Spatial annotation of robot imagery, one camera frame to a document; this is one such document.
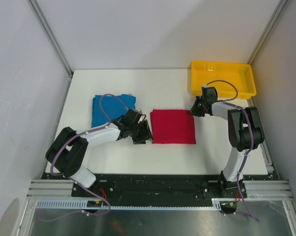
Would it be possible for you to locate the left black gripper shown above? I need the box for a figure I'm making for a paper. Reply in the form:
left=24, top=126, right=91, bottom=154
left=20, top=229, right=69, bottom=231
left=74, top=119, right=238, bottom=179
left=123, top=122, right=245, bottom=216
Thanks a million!
left=129, top=119, right=154, bottom=145

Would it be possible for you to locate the red polo shirt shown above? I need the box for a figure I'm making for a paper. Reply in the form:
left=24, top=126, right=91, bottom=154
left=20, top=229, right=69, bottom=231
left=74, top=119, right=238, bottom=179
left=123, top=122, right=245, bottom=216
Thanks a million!
left=150, top=109, right=197, bottom=145

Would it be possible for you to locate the blue t shirt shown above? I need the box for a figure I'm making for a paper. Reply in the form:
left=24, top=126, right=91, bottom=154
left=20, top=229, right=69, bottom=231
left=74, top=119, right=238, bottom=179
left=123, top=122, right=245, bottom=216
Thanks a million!
left=91, top=94, right=136, bottom=127

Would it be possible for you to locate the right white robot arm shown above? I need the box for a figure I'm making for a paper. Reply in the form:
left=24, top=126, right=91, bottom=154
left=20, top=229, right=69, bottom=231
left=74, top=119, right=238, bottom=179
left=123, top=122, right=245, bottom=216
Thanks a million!
left=189, top=95, right=265, bottom=197

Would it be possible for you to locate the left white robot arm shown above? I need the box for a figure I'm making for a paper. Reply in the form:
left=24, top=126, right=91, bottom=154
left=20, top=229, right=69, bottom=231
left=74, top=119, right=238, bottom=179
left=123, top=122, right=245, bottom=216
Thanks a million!
left=45, top=119, right=154, bottom=197

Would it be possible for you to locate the yellow plastic tray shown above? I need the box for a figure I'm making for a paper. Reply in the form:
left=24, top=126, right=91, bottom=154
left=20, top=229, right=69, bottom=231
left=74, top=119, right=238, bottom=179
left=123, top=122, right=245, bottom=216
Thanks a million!
left=190, top=60, right=257, bottom=99

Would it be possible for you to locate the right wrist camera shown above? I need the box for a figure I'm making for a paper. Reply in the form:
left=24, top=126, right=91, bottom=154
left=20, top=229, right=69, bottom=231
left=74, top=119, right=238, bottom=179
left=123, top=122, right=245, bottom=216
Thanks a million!
left=202, top=86, right=218, bottom=103

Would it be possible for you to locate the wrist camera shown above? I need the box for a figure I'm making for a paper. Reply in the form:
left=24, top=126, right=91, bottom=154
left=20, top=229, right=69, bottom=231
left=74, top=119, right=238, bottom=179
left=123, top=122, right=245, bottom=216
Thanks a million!
left=202, top=86, right=218, bottom=103
left=121, top=108, right=146, bottom=126

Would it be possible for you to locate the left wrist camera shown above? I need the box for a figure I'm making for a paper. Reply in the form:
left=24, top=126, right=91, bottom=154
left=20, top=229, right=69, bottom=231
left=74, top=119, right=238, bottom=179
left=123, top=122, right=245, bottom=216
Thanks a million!
left=121, top=108, right=146, bottom=126

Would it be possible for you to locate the grey slotted cable duct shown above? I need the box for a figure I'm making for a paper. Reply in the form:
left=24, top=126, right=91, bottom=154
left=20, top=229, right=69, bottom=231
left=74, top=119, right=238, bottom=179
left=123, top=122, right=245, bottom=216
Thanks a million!
left=34, top=198, right=237, bottom=210

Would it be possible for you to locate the right aluminium frame post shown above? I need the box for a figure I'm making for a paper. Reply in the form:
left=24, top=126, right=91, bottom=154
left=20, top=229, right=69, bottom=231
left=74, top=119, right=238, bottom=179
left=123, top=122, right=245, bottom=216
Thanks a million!
left=247, top=0, right=291, bottom=65

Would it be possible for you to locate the aluminium frame post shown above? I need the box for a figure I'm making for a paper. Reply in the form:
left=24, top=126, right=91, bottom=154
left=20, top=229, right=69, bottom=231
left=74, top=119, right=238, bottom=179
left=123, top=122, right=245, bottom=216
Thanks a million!
left=27, top=0, right=73, bottom=78
left=247, top=0, right=291, bottom=65

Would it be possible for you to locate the left aluminium frame post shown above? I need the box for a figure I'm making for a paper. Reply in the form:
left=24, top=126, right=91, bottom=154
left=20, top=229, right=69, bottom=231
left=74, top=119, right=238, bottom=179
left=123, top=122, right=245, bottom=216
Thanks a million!
left=27, top=0, right=73, bottom=78

